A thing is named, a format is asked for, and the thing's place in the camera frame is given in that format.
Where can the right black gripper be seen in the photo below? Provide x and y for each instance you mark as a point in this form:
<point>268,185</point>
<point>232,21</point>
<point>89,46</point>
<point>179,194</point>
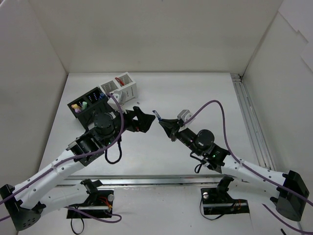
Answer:
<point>174,131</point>

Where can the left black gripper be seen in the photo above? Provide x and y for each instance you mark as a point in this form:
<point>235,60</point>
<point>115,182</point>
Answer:
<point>130,121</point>

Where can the blue pen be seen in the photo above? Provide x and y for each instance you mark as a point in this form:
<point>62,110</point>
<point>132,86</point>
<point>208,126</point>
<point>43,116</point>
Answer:
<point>157,115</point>

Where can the red pen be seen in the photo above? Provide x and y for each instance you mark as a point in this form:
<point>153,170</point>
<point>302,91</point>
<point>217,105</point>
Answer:
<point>120,81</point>

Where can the green highlighter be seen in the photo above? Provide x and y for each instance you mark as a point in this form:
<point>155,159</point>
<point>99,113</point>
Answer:
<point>84,105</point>

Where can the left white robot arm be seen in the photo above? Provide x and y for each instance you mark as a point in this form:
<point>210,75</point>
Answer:
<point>28,201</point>

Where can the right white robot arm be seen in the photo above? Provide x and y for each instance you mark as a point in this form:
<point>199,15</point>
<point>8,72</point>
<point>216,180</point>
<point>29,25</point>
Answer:
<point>287,191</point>

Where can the white slotted container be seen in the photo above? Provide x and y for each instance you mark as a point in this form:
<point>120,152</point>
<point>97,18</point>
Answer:
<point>129,89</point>

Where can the black slotted container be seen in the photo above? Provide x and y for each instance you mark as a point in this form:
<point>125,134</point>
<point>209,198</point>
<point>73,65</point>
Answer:
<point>95,106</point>

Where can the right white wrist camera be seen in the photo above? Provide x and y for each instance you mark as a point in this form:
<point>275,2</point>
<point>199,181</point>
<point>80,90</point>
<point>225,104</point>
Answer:
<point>185,118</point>

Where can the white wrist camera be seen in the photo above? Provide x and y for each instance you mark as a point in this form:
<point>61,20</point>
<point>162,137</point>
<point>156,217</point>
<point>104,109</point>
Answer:
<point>116,100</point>
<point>185,118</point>

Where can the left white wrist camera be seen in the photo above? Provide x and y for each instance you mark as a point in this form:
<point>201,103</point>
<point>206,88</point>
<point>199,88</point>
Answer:
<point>116,100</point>

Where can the aluminium front rail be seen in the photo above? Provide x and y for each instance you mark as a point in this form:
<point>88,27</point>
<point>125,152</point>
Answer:
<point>145,180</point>

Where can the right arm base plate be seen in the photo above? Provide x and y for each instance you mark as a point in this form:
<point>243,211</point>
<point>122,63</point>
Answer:
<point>214,205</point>

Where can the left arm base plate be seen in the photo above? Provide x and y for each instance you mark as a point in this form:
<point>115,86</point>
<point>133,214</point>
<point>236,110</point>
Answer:
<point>101,207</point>

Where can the aluminium side rail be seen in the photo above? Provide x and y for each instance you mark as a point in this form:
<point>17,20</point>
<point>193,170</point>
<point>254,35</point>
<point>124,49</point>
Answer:
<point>255,134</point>

